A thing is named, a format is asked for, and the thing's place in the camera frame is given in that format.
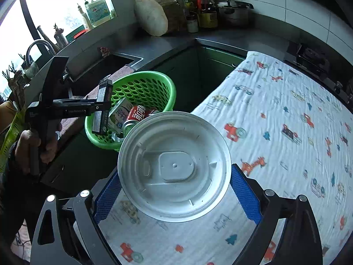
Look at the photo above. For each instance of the detergent jug on windowsill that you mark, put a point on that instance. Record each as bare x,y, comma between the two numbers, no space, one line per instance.
97,11

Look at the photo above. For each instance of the steel pot with handle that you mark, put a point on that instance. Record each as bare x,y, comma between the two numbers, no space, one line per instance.
235,13

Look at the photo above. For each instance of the pink towel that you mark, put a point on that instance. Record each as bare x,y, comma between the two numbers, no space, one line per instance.
73,121

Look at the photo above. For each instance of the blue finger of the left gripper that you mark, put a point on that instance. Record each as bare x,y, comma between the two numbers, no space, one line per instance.
74,107

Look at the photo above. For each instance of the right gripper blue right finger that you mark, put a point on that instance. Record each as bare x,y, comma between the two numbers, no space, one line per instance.
247,198

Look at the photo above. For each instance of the green perforated plastic basket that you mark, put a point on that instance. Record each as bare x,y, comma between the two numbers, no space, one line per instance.
151,89

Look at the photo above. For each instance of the green cabinet door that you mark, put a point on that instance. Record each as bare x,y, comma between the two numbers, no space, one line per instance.
196,72

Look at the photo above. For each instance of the patterned white tablecloth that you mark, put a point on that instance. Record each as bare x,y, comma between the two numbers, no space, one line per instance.
285,131

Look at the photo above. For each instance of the dark sauce bottle yellow label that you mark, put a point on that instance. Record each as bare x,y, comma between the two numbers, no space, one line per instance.
207,14

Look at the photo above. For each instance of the chrome sink faucet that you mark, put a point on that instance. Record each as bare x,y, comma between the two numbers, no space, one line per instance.
43,46

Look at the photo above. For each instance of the black gas stove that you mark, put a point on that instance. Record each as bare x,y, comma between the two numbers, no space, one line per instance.
333,73

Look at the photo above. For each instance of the red soda can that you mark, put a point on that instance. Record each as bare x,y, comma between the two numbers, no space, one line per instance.
136,115

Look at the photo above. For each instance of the white milk carton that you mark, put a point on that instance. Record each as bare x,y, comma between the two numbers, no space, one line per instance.
118,115

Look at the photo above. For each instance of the person's left hand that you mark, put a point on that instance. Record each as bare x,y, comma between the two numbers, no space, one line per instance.
29,140

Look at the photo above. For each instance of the black rectangular box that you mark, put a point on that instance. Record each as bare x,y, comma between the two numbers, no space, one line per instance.
101,115

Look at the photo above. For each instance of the round wooden chopping block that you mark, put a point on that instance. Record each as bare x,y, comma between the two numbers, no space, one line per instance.
159,17

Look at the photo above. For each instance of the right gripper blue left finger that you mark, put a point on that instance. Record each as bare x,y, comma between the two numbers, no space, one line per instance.
105,200

